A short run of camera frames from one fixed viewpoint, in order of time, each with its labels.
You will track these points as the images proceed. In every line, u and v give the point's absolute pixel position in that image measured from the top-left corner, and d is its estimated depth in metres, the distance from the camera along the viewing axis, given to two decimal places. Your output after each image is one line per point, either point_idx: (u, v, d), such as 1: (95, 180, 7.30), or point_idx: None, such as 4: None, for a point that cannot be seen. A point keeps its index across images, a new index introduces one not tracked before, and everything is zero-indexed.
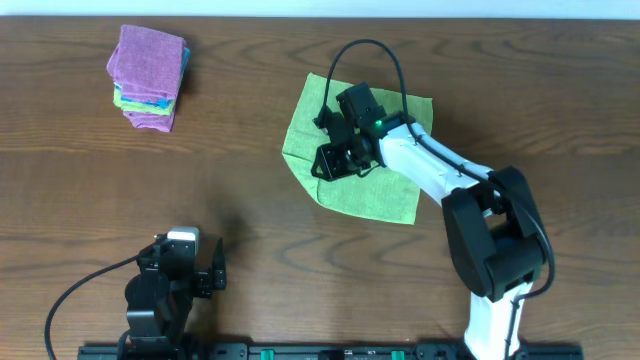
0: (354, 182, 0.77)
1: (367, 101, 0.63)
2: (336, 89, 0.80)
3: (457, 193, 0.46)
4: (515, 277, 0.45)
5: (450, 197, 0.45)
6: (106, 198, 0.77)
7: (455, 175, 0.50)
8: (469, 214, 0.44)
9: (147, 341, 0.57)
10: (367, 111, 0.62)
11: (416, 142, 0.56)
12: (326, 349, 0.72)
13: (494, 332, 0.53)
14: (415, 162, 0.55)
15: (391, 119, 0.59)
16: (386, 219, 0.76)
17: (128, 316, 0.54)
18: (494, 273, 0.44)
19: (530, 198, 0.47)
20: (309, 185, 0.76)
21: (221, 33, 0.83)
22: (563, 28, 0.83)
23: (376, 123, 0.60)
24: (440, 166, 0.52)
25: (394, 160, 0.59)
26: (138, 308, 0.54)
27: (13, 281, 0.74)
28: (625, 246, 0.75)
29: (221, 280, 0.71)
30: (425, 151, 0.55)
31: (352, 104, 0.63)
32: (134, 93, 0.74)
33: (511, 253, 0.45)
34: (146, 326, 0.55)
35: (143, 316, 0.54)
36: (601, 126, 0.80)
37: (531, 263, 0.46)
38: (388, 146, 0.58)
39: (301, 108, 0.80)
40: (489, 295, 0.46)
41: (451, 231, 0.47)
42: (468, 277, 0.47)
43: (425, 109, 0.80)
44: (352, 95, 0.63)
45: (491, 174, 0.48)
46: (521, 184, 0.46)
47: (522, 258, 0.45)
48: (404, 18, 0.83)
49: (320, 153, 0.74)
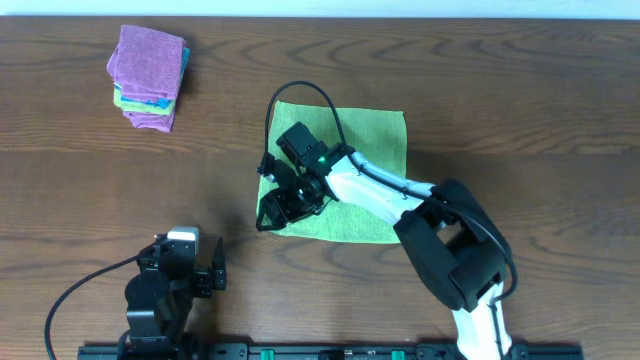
0: (337, 208, 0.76)
1: (306, 138, 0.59)
2: (307, 113, 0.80)
3: (406, 215, 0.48)
4: (482, 282, 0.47)
5: (400, 221, 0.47)
6: (107, 198, 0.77)
7: (401, 197, 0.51)
8: (421, 234, 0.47)
9: (148, 341, 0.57)
10: (308, 150, 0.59)
11: (360, 172, 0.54)
12: (325, 349, 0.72)
13: (482, 336, 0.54)
14: (363, 193, 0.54)
15: (334, 155, 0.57)
16: (373, 241, 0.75)
17: (128, 316, 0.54)
18: (461, 284, 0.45)
19: (475, 203, 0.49)
20: (291, 226, 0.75)
21: (221, 33, 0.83)
22: (562, 28, 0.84)
23: (321, 161, 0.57)
24: (386, 192, 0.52)
25: (344, 193, 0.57)
26: (138, 308, 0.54)
27: (14, 281, 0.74)
28: (626, 245, 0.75)
29: (221, 280, 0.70)
30: (370, 180, 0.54)
31: (290, 144, 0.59)
32: (134, 93, 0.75)
33: (472, 262, 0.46)
34: (146, 326, 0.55)
35: (143, 316, 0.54)
36: (601, 126, 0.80)
37: (494, 266, 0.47)
38: (335, 182, 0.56)
39: (273, 138, 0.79)
40: (463, 305, 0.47)
41: (409, 251, 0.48)
42: (438, 293, 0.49)
43: (396, 124, 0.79)
44: (289, 136, 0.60)
45: (433, 189, 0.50)
46: (461, 193, 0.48)
47: (484, 263, 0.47)
48: (404, 18, 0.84)
49: (269, 198, 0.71)
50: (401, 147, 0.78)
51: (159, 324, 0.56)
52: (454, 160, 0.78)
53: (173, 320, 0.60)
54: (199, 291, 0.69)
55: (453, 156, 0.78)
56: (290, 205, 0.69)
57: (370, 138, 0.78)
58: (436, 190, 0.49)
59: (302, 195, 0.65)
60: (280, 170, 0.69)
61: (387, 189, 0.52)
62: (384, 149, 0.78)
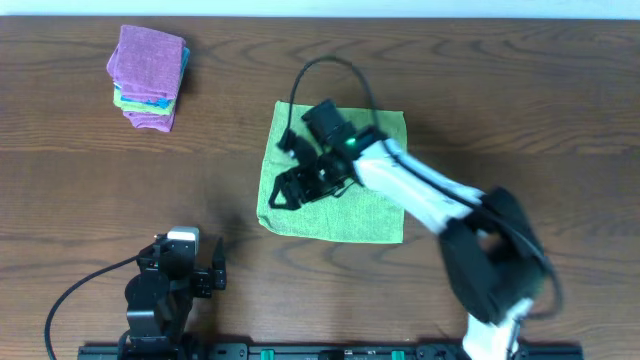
0: (337, 208, 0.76)
1: (335, 118, 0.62)
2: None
3: (452, 223, 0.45)
4: (520, 298, 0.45)
5: (447, 229, 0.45)
6: (107, 198, 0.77)
7: (443, 200, 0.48)
8: (466, 243, 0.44)
9: (148, 341, 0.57)
10: (336, 129, 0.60)
11: (395, 163, 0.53)
12: (325, 349, 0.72)
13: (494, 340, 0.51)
14: (398, 186, 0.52)
15: (366, 138, 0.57)
16: (373, 241, 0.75)
17: (128, 316, 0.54)
18: (500, 299, 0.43)
19: (522, 219, 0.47)
20: (291, 227, 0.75)
21: (221, 33, 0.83)
22: (562, 28, 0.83)
23: (350, 142, 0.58)
24: (426, 191, 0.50)
25: (373, 180, 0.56)
26: (138, 308, 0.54)
27: (14, 281, 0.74)
28: (626, 246, 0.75)
29: (221, 280, 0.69)
30: (406, 173, 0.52)
31: (316, 119, 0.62)
32: (133, 93, 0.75)
33: (515, 279, 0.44)
34: (147, 326, 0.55)
35: (143, 316, 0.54)
36: (602, 126, 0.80)
37: (534, 285, 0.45)
38: (366, 168, 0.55)
39: (273, 138, 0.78)
40: (494, 318, 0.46)
41: (449, 257, 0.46)
42: (473, 303, 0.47)
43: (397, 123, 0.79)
44: (318, 111, 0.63)
45: (481, 200, 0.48)
46: (510, 208, 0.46)
47: (525, 282, 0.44)
48: (404, 18, 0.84)
49: (288, 176, 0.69)
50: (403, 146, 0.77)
51: (159, 324, 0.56)
52: (454, 159, 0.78)
53: (173, 320, 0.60)
54: (198, 291, 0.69)
55: (453, 156, 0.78)
56: (310, 183, 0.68)
57: None
58: (487, 203, 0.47)
59: (323, 175, 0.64)
60: (303, 149, 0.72)
61: (426, 187, 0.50)
62: None
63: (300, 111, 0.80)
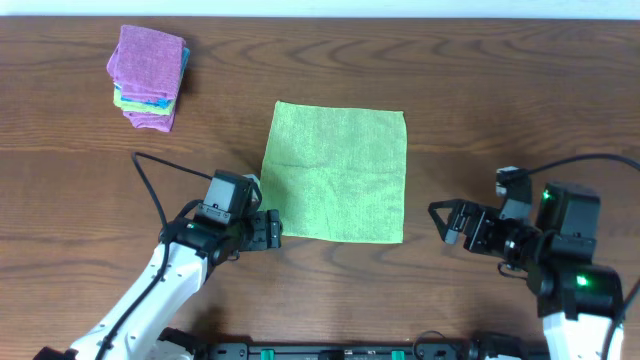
0: (337, 208, 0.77)
1: (584, 225, 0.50)
2: (307, 114, 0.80)
3: None
4: None
5: None
6: (107, 198, 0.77)
7: None
8: None
9: (212, 216, 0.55)
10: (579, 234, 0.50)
11: None
12: (325, 349, 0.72)
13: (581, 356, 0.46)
14: None
15: (597, 284, 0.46)
16: (372, 241, 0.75)
17: (215, 177, 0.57)
18: None
19: None
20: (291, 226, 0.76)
21: (221, 34, 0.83)
22: (562, 28, 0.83)
23: (574, 273, 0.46)
24: None
25: None
26: (228, 177, 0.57)
27: (14, 281, 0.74)
28: (626, 246, 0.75)
29: (274, 235, 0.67)
30: None
31: (563, 215, 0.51)
32: (134, 93, 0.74)
33: None
34: (222, 198, 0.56)
35: (228, 183, 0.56)
36: (601, 126, 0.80)
37: None
38: None
39: (273, 138, 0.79)
40: None
41: None
42: None
43: (397, 123, 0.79)
44: (570, 208, 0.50)
45: None
46: None
47: None
48: (405, 18, 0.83)
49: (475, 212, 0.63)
50: (401, 146, 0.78)
51: (234, 200, 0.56)
52: (454, 159, 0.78)
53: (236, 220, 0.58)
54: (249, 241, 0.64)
55: (452, 156, 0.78)
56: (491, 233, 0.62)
57: (366, 137, 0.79)
58: None
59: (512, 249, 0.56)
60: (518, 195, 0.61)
61: None
62: (384, 146, 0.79)
63: (298, 111, 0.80)
